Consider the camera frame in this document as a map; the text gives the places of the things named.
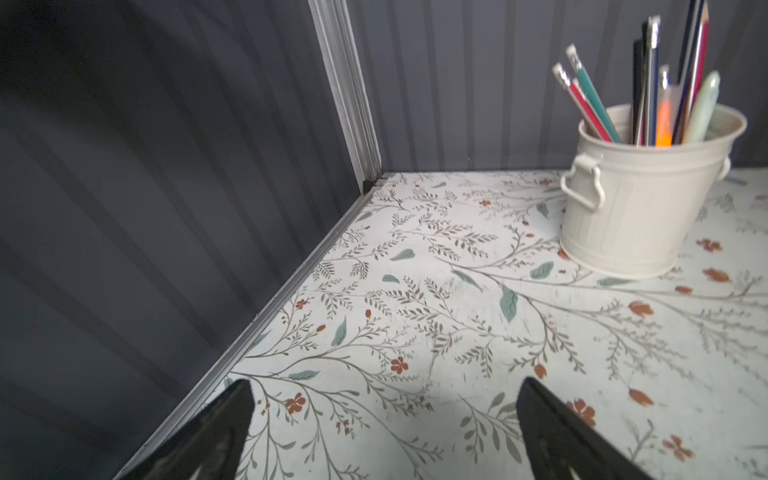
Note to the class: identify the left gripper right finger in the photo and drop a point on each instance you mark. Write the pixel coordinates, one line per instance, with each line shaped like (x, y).
(559, 445)

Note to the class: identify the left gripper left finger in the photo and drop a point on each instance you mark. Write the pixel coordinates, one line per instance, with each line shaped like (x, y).
(207, 447)

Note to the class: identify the floral table mat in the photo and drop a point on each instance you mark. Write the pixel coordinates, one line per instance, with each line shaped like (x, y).
(402, 354)

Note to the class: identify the white pen cup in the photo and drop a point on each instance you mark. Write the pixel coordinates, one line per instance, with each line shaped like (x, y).
(629, 208)

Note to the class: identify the pens bundle in cup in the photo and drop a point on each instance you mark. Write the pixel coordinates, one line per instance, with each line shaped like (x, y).
(663, 111)

